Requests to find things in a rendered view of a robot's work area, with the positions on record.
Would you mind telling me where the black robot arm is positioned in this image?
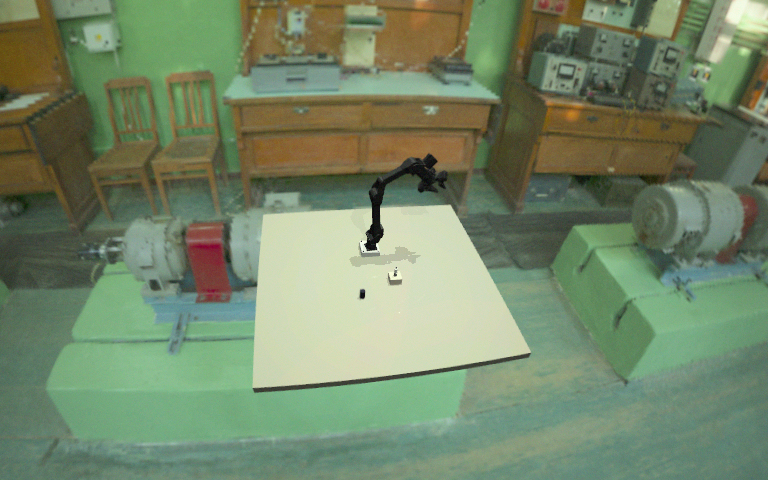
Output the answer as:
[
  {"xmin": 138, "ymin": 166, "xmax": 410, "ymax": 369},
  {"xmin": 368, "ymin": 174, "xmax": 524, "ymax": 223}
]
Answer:
[{"xmin": 364, "ymin": 154, "xmax": 437, "ymax": 251}]

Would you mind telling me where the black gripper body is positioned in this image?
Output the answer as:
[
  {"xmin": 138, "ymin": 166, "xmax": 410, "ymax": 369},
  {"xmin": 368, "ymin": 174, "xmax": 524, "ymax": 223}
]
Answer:
[{"xmin": 418, "ymin": 170, "xmax": 448, "ymax": 192}]

